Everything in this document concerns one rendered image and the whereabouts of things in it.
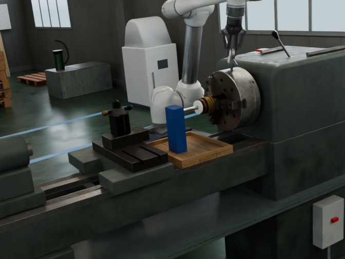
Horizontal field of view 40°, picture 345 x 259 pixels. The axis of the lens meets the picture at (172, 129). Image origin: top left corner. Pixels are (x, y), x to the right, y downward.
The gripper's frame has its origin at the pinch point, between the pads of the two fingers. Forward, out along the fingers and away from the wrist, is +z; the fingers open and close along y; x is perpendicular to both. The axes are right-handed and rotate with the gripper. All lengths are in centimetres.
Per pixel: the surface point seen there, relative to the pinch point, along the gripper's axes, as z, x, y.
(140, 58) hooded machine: 143, -418, 33
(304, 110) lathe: 26.3, 9.3, -39.4
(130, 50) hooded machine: 138, -441, 47
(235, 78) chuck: 8.2, 10.5, -0.9
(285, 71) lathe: 4.1, 11.1, -25.2
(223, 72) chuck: 7.0, 5.0, 4.3
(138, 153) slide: 31, 44, 48
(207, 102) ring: 19.5, 13.6, 13.0
